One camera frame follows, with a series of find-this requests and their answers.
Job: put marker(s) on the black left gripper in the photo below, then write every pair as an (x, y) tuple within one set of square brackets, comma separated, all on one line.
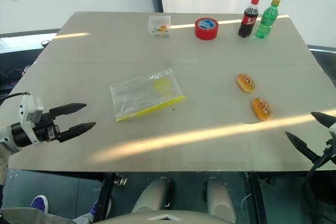
[(46, 128)]

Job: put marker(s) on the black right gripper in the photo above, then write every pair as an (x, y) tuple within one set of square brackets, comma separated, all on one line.
[(332, 151)]

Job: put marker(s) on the sesame bread roll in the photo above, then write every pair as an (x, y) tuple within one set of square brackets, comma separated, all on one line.
[(262, 109), (246, 83)]

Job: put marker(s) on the clear yellow-zip plastic bag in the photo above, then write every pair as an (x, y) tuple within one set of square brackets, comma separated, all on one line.
[(141, 98)]

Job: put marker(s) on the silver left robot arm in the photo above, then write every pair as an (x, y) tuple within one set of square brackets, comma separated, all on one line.
[(5, 136)]

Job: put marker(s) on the black table leg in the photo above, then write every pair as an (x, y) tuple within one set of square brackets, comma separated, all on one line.
[(103, 197), (255, 197)]

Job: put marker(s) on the blue shoe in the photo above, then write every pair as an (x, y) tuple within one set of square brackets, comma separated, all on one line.
[(94, 208), (40, 203)]

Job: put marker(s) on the grey trousers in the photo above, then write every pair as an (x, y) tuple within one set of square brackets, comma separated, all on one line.
[(31, 217)]

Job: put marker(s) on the grey rounded robot leg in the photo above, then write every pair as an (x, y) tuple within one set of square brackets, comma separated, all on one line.
[(149, 195), (219, 197)]

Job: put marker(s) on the green bottle with yellow cap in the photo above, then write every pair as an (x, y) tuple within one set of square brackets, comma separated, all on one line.
[(266, 22)]

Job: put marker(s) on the clear plastic box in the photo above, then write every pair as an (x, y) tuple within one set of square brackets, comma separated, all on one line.
[(155, 22)]

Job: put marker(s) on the colourful small pieces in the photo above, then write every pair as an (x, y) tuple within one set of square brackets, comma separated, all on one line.
[(162, 28)]

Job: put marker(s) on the cola bottle with red cap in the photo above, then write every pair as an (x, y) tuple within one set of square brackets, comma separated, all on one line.
[(248, 22)]

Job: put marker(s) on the grey robot torso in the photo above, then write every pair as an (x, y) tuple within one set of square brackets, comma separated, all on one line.
[(162, 217)]

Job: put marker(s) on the red tape roll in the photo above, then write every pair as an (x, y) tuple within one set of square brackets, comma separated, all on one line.
[(206, 31)]

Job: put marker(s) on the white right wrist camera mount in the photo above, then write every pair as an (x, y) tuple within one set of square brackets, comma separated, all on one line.
[(333, 130)]

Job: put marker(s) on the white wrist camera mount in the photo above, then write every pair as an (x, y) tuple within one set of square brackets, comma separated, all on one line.
[(29, 108), (333, 130)]

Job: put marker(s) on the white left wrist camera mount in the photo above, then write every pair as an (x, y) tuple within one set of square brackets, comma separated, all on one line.
[(29, 108)]

